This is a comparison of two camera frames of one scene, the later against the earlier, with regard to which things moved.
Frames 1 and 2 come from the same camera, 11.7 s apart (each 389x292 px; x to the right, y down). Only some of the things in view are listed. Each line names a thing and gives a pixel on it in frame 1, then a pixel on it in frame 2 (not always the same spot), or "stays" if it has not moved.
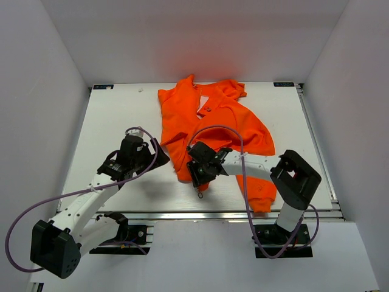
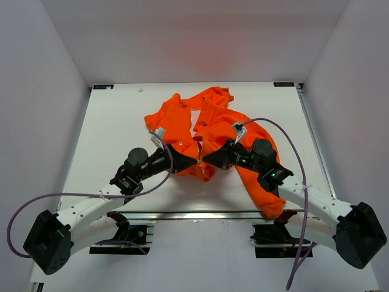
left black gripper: x=161 y=157 -> x=183 y=162
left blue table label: x=103 y=87 stays
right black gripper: x=197 y=179 -> x=220 y=157
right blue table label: x=285 y=84 stays
